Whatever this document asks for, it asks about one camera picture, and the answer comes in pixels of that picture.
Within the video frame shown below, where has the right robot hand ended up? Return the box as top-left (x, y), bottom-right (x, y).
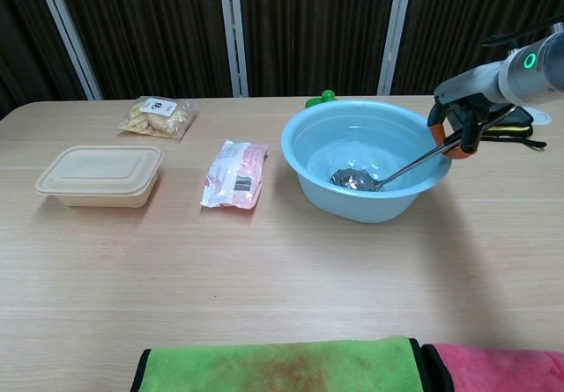
top-left (427, 60), bottom-right (512, 160)

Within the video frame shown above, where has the stainless steel ladle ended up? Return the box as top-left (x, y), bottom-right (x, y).
top-left (329, 106), bottom-right (519, 193)

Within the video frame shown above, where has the light blue plastic basin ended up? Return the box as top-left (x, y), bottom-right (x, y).
top-left (280, 99), bottom-right (455, 225)

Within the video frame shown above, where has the folded black yellow cloth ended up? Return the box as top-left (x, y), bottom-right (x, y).
top-left (449, 103), bottom-right (548, 150)

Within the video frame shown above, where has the green plastic toy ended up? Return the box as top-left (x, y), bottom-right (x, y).
top-left (306, 89), bottom-right (338, 107)

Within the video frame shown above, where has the pink white snack packet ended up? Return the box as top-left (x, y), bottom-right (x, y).
top-left (199, 139), bottom-right (269, 211)

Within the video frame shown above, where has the pink microfiber towel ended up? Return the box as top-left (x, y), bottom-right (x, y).
top-left (421, 343), bottom-right (564, 392)

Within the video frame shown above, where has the clear bag of snacks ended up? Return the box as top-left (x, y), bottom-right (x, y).
top-left (117, 95), bottom-right (197, 140)

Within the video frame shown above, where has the green microfiber towel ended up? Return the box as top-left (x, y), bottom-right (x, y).
top-left (130, 336), bottom-right (429, 392)

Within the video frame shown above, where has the beige lidded food container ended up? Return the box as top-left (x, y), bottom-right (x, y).
top-left (34, 144), bottom-right (165, 209)

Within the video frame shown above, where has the grey partition post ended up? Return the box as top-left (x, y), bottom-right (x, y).
top-left (217, 0), bottom-right (249, 99)
top-left (377, 0), bottom-right (416, 97)
top-left (33, 0), bottom-right (104, 101)

